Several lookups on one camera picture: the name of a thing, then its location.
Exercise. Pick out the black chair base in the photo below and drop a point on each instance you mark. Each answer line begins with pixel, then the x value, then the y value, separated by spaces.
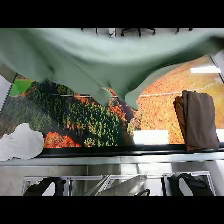
pixel 138 30

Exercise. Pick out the green T-shirt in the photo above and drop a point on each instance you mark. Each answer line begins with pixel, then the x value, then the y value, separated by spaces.
pixel 100 56

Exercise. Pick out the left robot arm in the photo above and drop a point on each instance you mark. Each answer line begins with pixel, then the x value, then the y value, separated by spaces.
pixel 58 186

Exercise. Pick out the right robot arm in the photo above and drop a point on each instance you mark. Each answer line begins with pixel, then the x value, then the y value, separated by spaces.
pixel 175 185

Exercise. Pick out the brown garment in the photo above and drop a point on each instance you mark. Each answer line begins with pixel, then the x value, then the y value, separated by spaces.
pixel 200 120

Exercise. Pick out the silver frame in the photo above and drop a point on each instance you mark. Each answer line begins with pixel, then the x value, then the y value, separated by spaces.
pixel 110 160

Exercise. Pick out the white garment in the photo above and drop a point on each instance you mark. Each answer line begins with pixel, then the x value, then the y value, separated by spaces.
pixel 20 143

